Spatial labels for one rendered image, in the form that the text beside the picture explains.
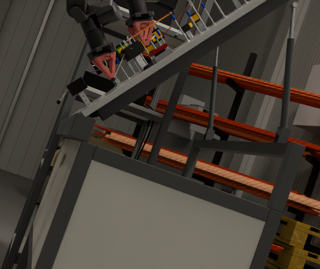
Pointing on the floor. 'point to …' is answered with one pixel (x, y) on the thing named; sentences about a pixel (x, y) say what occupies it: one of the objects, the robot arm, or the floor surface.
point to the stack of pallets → (303, 247)
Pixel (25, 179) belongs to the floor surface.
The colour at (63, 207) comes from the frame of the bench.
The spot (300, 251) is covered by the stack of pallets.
